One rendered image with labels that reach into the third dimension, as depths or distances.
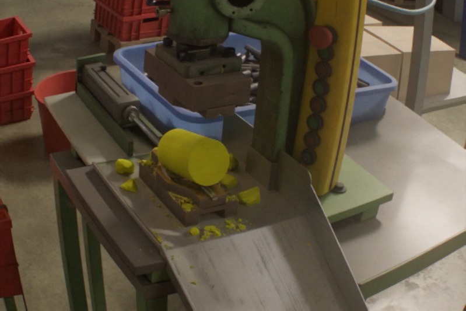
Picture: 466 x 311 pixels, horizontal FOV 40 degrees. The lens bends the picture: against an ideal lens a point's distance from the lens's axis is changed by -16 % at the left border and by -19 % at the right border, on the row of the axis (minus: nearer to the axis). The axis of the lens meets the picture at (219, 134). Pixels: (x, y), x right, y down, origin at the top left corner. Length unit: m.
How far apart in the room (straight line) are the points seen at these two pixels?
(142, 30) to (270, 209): 3.33
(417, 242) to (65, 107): 0.78
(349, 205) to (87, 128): 0.52
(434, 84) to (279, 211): 1.94
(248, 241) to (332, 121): 0.23
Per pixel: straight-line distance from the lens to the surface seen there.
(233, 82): 1.05
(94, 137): 1.37
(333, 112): 1.17
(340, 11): 1.13
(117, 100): 1.36
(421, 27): 2.58
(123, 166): 1.24
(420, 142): 1.63
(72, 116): 1.46
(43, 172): 3.26
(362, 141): 1.57
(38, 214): 2.96
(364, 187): 1.29
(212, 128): 1.39
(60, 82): 3.56
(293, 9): 1.15
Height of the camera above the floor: 1.62
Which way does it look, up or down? 26 degrees down
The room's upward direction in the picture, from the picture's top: 5 degrees clockwise
